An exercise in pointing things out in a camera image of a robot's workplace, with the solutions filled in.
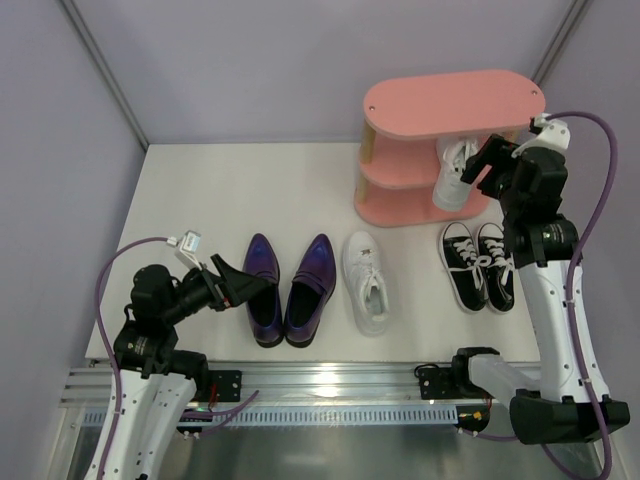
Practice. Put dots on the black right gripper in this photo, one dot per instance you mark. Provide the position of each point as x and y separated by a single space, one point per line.
498 168

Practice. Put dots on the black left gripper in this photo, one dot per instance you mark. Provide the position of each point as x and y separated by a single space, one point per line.
220 292

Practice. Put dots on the white sneaker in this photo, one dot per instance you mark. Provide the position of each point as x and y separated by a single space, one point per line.
365 282
450 193

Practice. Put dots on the black canvas sneaker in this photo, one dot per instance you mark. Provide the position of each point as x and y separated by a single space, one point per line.
464 266
499 267

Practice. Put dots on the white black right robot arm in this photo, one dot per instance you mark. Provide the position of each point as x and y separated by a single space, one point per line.
571 402

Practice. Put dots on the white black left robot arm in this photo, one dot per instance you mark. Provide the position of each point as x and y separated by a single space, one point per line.
153 381

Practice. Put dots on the purple loafer left shoe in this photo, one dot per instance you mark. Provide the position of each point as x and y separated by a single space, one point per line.
264 310

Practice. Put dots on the purple loafer shoe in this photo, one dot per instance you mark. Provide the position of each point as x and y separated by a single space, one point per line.
264 310
311 288

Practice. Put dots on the purple loafer right shoe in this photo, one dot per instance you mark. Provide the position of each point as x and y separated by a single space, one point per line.
311 288

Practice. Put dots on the pink shoe shelf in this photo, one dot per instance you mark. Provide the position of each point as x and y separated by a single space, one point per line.
403 120

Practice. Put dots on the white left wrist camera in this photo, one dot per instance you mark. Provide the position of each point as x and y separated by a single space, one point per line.
185 249

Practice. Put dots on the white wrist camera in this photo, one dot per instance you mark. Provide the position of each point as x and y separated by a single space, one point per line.
552 134
185 249

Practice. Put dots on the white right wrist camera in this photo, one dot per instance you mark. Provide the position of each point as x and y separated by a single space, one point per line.
552 134

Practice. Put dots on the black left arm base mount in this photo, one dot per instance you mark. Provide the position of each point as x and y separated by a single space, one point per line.
219 386

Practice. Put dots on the aluminium rail frame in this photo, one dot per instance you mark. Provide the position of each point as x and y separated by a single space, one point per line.
279 383

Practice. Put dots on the white slotted cable duct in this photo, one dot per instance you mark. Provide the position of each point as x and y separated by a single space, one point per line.
345 415

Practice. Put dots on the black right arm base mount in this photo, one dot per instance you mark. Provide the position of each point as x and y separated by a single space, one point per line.
443 383

